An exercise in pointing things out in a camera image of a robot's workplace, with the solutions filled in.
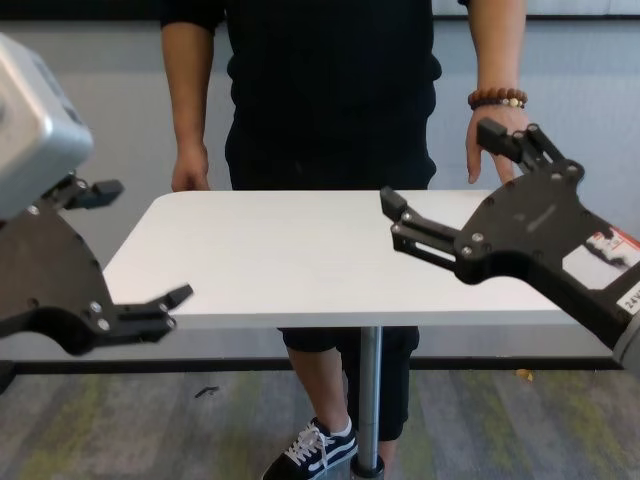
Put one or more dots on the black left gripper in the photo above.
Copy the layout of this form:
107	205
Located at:
50	280

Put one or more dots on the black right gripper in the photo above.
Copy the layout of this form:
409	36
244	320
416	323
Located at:
540	230

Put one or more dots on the white pedestal rolling table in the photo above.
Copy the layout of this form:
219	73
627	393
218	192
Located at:
300	260

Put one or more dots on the person's right forearm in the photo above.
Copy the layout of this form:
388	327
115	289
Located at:
190	85

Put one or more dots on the person's left forearm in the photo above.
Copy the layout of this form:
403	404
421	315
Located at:
495	45

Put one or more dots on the person's left hand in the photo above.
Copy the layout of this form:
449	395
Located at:
472	150

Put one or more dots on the person's right hand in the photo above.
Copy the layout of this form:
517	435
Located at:
190	167

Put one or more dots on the small black floor scrap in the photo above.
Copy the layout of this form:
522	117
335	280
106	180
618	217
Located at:
206	391

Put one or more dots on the person in black shirt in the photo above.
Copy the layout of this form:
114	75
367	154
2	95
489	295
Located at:
330	60

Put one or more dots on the small yellow floor scrap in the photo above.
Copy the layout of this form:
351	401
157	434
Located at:
524	374

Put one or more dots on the person in black clothes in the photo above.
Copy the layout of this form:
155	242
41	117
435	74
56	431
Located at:
390	390

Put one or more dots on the person's right lower leg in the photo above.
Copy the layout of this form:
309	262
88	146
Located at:
332	395

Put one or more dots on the person's leg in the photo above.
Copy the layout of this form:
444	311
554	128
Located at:
332	395
389	462

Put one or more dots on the person's right black sneaker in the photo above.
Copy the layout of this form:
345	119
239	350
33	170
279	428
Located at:
310	455

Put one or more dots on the person's left lower leg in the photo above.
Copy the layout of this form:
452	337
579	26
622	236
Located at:
389	462

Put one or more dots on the black wall trim strip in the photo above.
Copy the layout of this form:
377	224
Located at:
75	9

